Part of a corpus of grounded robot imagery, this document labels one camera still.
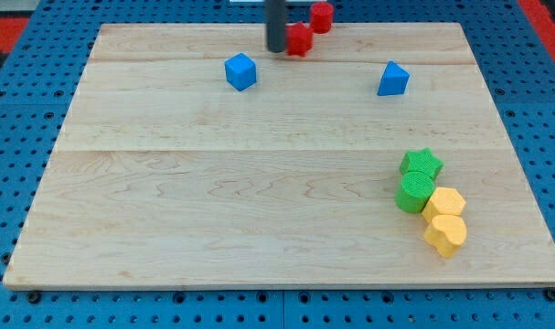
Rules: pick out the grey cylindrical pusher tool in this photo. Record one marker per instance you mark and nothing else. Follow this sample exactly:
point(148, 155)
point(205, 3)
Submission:
point(275, 13)

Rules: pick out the light wooden board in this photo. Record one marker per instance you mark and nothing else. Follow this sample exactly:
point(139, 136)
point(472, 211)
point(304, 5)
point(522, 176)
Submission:
point(164, 177)

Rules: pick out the red star block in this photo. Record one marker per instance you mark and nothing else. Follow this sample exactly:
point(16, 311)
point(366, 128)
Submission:
point(299, 39)

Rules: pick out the green cylinder block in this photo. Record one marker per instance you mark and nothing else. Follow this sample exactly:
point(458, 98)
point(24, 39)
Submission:
point(414, 191)

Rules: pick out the yellow heart block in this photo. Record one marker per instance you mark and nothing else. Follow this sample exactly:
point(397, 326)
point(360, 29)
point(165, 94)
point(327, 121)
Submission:
point(446, 233)

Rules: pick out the yellow hexagon block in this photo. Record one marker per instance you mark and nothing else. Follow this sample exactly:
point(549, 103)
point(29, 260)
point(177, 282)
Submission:
point(444, 201)

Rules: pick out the blue cube block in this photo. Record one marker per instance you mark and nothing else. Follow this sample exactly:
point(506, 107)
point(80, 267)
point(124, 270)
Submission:
point(240, 71)

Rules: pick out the green star block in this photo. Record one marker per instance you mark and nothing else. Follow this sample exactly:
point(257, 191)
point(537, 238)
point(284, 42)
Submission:
point(422, 161)

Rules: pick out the blue triangular prism block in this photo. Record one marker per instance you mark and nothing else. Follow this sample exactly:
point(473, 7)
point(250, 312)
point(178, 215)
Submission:
point(394, 80)

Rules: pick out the red cylinder block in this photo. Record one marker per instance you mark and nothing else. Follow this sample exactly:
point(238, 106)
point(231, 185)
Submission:
point(321, 17)

